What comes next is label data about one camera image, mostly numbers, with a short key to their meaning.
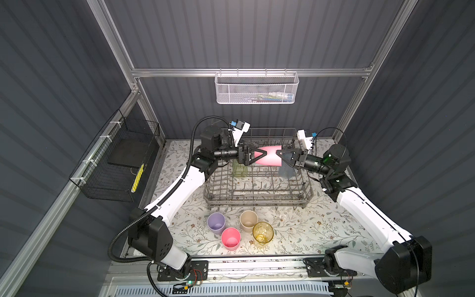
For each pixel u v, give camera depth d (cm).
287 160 64
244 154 62
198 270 72
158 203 44
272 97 91
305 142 63
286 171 96
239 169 96
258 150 63
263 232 74
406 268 39
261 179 102
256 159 63
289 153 65
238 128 62
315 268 73
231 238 81
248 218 85
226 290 77
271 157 65
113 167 72
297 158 62
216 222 85
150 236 42
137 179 69
